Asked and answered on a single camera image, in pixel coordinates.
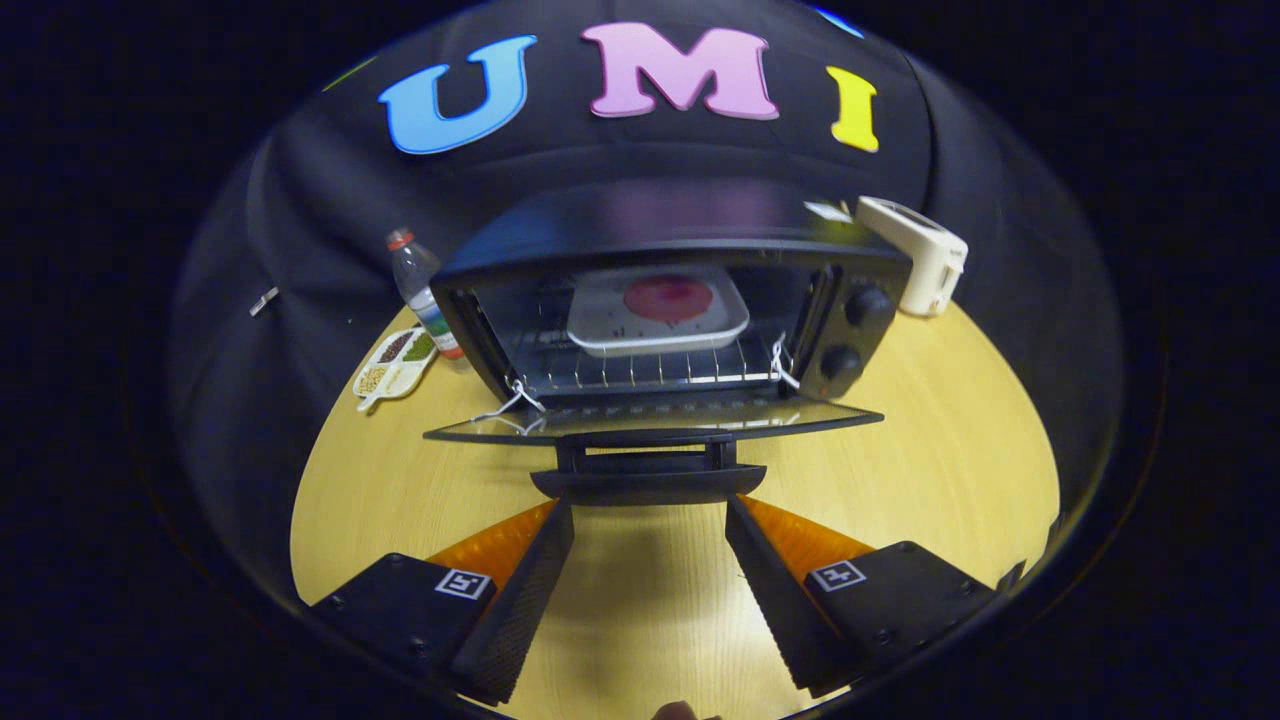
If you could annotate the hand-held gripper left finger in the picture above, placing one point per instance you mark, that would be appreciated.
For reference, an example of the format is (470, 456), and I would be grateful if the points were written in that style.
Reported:
(525, 600)

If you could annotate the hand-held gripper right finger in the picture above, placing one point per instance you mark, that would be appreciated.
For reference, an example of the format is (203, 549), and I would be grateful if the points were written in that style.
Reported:
(770, 600)

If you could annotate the white square plate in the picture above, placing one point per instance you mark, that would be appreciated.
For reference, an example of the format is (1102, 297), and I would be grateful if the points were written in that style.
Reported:
(600, 325)

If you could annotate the pink round meat slice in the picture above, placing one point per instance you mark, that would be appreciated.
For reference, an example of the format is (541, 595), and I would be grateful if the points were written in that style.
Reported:
(668, 298)

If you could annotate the black toaster oven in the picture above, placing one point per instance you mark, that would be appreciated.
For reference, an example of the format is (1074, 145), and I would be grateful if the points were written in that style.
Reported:
(650, 225)

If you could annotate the white pop-up toaster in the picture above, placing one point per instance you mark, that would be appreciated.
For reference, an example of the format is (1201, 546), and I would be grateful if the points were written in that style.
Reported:
(920, 250)

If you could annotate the divided snack tray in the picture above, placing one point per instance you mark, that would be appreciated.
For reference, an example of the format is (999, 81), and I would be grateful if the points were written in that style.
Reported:
(395, 365)

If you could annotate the clear plastic water bottle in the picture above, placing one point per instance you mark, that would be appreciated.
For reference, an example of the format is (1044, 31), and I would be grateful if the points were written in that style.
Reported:
(420, 285)

